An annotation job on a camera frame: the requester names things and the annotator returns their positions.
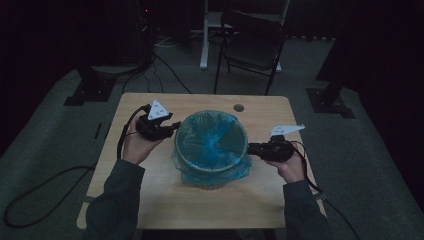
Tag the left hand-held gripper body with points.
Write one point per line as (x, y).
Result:
(150, 128)

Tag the black stand with base plate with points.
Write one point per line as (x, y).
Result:
(328, 100)
(90, 90)

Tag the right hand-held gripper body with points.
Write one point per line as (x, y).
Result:
(278, 151)

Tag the black floor tape strip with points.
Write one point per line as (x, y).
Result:
(98, 130)

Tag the green plastic trash bin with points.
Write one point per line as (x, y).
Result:
(177, 146)

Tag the grey round floor base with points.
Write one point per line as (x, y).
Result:
(113, 70)

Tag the black folding chair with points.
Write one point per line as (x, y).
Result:
(253, 46)

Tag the grey tape piece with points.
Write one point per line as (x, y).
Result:
(88, 199)
(320, 196)

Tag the person's left hand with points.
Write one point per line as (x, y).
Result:
(136, 148)

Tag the black equipment tower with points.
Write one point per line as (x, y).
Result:
(145, 33)

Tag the blue plastic bag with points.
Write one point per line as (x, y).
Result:
(213, 140)

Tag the person's right hand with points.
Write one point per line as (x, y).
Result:
(293, 170)

